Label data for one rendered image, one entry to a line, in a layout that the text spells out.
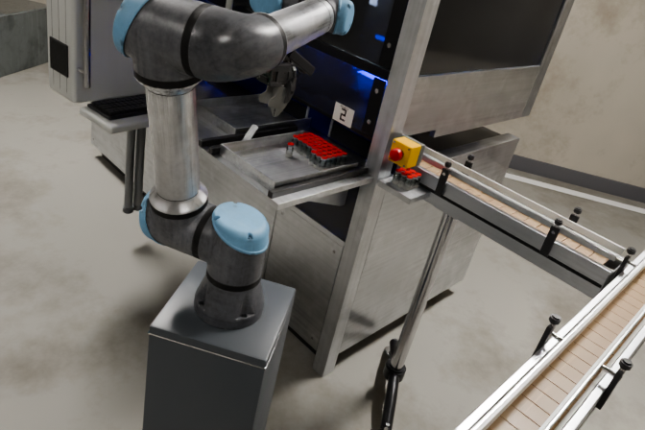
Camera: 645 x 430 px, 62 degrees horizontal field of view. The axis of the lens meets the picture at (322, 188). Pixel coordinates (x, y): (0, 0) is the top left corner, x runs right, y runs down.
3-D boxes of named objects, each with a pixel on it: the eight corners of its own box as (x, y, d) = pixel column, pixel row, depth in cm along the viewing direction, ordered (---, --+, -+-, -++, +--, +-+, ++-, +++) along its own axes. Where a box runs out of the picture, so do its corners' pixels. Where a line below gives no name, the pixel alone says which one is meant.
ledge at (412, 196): (403, 177, 179) (405, 172, 178) (435, 195, 172) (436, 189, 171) (376, 185, 170) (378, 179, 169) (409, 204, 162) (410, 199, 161)
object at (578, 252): (392, 183, 177) (404, 140, 170) (418, 176, 188) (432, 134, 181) (593, 302, 138) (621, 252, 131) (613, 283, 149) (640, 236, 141)
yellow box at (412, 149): (401, 155, 169) (407, 134, 166) (418, 165, 165) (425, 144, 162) (386, 159, 164) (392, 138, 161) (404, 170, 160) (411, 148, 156)
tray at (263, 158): (301, 139, 185) (303, 130, 184) (355, 172, 170) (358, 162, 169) (219, 154, 162) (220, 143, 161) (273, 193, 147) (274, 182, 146)
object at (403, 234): (226, 135, 395) (241, 13, 356) (458, 293, 277) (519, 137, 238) (90, 155, 327) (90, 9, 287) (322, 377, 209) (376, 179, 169)
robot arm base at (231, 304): (250, 337, 110) (257, 299, 106) (181, 317, 111) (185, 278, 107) (271, 294, 124) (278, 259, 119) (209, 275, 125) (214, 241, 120)
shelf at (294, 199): (257, 101, 216) (257, 97, 216) (388, 178, 176) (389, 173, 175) (147, 113, 184) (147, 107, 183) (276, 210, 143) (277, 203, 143)
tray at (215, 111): (265, 101, 213) (267, 92, 211) (309, 127, 198) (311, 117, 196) (191, 109, 189) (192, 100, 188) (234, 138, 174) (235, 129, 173)
